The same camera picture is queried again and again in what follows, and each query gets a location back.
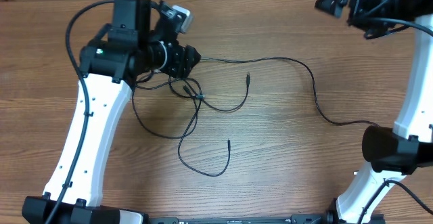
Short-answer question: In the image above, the black usb cable bundle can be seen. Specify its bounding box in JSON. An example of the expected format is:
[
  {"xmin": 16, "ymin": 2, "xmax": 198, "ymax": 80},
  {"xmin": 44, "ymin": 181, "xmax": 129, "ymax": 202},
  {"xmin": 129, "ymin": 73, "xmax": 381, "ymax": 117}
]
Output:
[{"xmin": 200, "ymin": 56, "xmax": 380, "ymax": 127}]

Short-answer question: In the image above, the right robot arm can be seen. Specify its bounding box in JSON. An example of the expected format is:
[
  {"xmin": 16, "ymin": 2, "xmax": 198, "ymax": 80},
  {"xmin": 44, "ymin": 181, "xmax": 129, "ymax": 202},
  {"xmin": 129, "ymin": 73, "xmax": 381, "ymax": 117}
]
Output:
[{"xmin": 315, "ymin": 0, "xmax": 432, "ymax": 223}]

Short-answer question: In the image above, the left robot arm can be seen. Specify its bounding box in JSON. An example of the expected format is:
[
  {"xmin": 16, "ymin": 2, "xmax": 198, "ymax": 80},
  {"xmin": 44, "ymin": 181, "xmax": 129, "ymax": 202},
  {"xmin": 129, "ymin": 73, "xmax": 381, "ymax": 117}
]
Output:
[{"xmin": 22, "ymin": 0, "xmax": 201, "ymax": 223}]

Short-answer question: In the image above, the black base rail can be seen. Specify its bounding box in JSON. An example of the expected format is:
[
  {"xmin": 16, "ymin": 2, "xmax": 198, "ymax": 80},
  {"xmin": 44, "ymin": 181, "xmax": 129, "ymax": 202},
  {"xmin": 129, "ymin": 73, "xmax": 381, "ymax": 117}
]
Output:
[{"xmin": 145, "ymin": 212, "xmax": 345, "ymax": 224}]

